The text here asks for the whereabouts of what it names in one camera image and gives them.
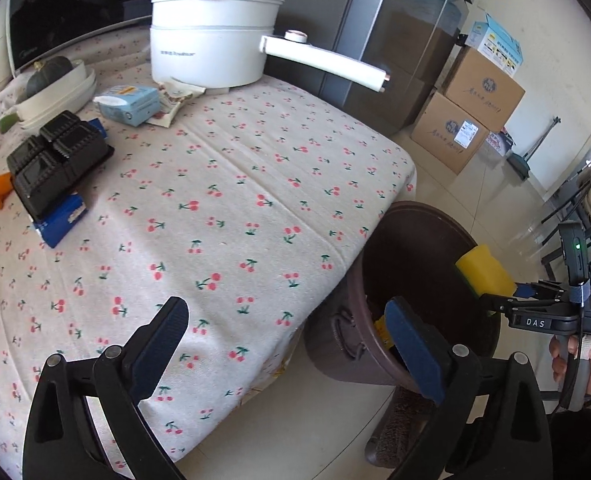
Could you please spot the white electric pot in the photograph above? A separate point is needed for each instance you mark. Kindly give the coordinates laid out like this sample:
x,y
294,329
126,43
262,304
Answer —
x,y
205,40

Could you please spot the dark green pumpkin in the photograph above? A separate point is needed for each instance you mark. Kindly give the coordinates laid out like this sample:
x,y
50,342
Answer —
x,y
47,77

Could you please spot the yellow snack packet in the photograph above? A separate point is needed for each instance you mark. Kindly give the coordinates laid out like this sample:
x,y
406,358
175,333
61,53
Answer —
x,y
384,330

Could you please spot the broom with dustpan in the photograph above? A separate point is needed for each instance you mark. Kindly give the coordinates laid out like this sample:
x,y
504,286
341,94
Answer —
x,y
520,162

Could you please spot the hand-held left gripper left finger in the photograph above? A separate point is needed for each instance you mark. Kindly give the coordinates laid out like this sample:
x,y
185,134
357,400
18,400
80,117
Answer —
x,y
158,355

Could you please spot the blue and white box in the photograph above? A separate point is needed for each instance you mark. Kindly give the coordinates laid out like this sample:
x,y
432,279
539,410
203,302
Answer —
x,y
498,45

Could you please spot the black metal chair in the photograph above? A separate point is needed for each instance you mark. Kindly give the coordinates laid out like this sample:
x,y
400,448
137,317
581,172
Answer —
x,y
575,210

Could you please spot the blue snack packet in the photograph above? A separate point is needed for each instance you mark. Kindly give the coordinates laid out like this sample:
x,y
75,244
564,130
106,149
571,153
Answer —
x,y
60,222

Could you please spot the patterned paper wrapper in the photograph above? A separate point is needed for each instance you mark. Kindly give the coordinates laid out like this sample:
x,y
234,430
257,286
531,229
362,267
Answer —
x,y
175,105

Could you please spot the black plastic tray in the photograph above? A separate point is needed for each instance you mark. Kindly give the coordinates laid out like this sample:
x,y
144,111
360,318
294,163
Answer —
x,y
57,160

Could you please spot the black microwave oven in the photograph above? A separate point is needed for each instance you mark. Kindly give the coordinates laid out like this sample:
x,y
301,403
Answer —
x,y
85,5

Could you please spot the orange pepper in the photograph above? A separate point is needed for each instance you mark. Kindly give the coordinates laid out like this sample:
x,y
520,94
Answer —
x,y
1,187

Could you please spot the grey refrigerator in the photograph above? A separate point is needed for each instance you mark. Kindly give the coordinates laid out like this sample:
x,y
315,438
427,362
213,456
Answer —
x,y
375,35

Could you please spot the cherry print tablecloth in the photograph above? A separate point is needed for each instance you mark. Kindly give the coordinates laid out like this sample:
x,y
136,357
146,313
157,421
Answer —
x,y
200,200

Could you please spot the white ceramic dish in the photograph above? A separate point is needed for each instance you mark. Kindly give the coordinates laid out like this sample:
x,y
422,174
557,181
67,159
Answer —
x,y
62,92

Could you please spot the brown plastic bin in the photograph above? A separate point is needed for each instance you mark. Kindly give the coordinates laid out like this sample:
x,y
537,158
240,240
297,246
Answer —
x,y
415,260

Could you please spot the cardboard box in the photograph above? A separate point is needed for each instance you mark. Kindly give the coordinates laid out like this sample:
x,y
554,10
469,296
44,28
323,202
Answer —
x,y
485,90
445,135

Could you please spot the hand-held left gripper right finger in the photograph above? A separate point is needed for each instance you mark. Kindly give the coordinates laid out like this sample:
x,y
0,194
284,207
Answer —
x,y
415,355

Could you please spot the brown fuzzy object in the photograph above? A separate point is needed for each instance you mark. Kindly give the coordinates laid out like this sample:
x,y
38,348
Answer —
x,y
403,430

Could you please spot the small blue printed bag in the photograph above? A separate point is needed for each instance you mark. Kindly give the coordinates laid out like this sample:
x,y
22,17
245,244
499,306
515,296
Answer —
x,y
500,142

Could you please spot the light blue tissue pack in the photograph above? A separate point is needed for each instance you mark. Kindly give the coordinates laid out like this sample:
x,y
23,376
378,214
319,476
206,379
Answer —
x,y
130,105

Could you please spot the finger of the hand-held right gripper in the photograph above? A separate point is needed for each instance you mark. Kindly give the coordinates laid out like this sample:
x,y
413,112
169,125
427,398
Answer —
x,y
545,291
500,305

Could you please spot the yellow sponge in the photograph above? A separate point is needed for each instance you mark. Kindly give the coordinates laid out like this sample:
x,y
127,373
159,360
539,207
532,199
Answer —
x,y
485,270

